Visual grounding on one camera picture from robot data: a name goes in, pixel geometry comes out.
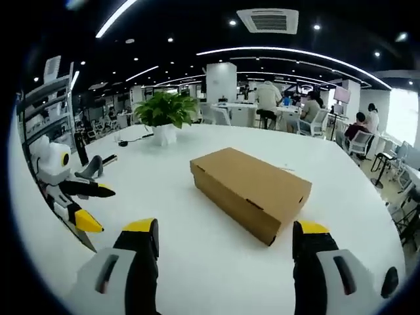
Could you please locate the brown cardboard shoe box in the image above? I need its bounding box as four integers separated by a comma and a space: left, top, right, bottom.
189, 146, 313, 247

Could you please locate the grey storage shelf rack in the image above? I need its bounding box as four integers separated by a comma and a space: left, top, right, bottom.
18, 54, 75, 155

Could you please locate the grey curved object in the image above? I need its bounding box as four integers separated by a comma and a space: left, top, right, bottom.
74, 155, 105, 180

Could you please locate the white pillar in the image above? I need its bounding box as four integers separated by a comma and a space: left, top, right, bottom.
205, 62, 238, 103

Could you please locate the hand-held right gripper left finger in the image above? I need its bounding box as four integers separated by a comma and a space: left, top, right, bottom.
70, 217, 161, 315

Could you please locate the white office chair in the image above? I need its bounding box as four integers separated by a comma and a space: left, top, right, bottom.
297, 109, 329, 137
211, 106, 232, 126
346, 130, 375, 158

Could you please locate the black bar stool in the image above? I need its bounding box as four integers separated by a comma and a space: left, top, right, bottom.
256, 109, 277, 130

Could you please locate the pink lit monitor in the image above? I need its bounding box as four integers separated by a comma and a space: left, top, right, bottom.
333, 85, 352, 103

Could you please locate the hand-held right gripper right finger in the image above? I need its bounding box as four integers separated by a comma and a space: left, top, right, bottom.
291, 220, 379, 315

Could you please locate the green potted plant white pot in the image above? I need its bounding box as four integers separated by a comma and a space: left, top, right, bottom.
133, 91, 200, 146

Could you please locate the thin cable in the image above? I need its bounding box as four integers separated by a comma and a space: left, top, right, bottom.
126, 132, 154, 144

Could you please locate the black upright object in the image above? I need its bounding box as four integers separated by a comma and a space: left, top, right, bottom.
74, 131, 90, 167

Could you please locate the ceiling air vent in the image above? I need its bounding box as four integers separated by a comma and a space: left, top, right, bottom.
236, 8, 300, 35

